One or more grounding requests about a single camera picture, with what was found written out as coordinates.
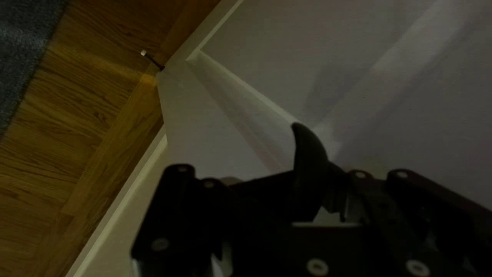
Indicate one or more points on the white panelled door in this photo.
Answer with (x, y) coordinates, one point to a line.
(359, 67)

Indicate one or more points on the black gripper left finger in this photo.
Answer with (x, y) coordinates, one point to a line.
(179, 221)

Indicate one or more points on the white baseboard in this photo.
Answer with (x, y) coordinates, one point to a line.
(128, 190)

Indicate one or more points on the grey rug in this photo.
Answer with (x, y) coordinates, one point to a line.
(20, 47)

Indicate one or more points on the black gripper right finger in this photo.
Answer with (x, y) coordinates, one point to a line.
(431, 221)

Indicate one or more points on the metal door stop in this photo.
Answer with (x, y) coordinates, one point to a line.
(153, 61)

